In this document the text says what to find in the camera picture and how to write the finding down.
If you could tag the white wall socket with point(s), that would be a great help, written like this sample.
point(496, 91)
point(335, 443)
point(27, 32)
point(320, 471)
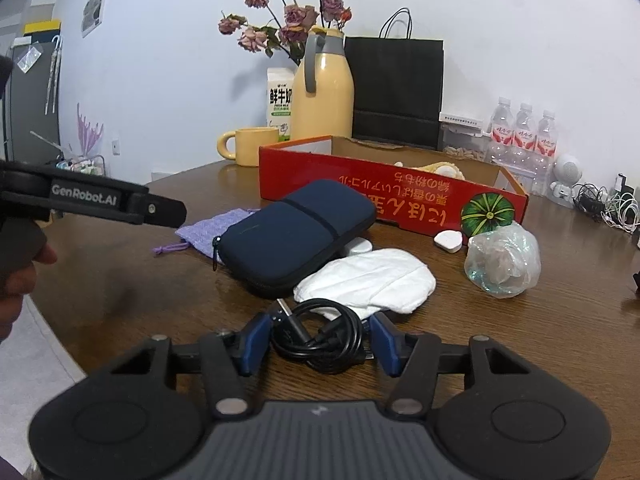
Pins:
point(116, 147)

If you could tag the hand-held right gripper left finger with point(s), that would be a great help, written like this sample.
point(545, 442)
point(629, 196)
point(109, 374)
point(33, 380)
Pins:
point(255, 345)

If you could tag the yellow plush toy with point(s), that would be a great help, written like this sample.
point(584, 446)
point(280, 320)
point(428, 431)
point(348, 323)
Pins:
point(440, 167)

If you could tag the purple flower wall sticker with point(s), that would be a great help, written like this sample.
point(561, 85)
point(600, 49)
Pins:
point(87, 132)

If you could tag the red cardboard box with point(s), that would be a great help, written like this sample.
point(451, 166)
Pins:
point(350, 180)

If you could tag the clear nut container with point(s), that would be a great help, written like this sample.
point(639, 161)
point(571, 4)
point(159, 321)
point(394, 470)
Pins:
point(462, 152)

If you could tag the small black device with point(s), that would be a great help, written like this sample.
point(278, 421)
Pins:
point(621, 182)

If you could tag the navy zip pouch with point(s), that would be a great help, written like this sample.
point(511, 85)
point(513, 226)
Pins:
point(290, 235)

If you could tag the wall picture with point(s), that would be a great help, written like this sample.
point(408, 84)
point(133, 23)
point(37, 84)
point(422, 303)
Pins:
point(95, 7)

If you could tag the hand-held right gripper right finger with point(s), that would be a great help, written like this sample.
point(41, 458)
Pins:
point(387, 347)

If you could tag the white milk carton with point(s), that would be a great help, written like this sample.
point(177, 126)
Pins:
point(280, 105)

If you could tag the dried rose bouquet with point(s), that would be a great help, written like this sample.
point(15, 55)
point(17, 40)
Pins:
point(300, 15)

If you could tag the white face mask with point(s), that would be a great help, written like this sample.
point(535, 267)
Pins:
point(370, 280)

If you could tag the metal storage rack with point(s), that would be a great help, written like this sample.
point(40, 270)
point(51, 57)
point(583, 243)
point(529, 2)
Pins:
point(80, 165)

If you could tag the black paper bag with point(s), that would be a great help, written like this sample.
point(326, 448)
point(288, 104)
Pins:
point(395, 90)

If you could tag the white wall vent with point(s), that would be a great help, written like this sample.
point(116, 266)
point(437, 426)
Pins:
point(161, 174)

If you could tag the clear plastic bag bundle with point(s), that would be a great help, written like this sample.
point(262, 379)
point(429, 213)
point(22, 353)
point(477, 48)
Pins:
point(502, 265)

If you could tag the flat white box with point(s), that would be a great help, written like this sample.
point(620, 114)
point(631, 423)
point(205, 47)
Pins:
point(460, 119)

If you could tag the grey refrigerator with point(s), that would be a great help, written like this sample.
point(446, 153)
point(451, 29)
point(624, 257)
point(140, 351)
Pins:
point(30, 110)

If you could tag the white robot-shaped speaker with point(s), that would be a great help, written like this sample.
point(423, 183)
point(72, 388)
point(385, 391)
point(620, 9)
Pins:
point(567, 170)

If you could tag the yellow thermos jug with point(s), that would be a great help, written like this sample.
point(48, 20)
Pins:
point(325, 100)

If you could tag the yellow mug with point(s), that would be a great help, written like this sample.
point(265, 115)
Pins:
point(257, 147)

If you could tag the person's left hand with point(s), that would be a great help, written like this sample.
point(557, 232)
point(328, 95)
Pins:
point(15, 305)

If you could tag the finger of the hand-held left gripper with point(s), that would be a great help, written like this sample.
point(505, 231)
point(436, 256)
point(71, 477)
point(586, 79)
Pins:
point(165, 211)

